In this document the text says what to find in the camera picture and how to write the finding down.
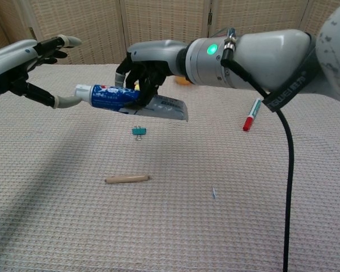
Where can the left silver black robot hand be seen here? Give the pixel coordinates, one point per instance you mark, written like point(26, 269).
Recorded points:
point(8, 62)

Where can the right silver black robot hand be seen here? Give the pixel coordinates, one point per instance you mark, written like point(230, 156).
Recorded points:
point(153, 55)

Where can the blue white toothpaste tube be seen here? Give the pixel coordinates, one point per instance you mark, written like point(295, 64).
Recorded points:
point(110, 97)

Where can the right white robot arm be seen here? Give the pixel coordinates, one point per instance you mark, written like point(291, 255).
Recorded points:
point(258, 62)

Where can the yellow snack packet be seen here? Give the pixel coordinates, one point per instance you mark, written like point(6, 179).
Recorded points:
point(136, 85)

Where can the orange jelly cup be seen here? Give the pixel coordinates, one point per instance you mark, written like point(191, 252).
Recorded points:
point(182, 81)

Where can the bamboo folding screen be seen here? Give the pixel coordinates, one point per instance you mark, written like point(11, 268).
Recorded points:
point(102, 28)

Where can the teal eraser block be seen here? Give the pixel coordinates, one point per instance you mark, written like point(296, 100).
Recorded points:
point(139, 131)

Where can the red capped marker pen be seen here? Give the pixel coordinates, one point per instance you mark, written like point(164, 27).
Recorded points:
point(252, 114)

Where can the wooden stick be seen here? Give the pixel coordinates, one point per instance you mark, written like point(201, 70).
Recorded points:
point(127, 178)

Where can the beige woven tablecloth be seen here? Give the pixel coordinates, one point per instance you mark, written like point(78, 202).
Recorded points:
point(73, 212)

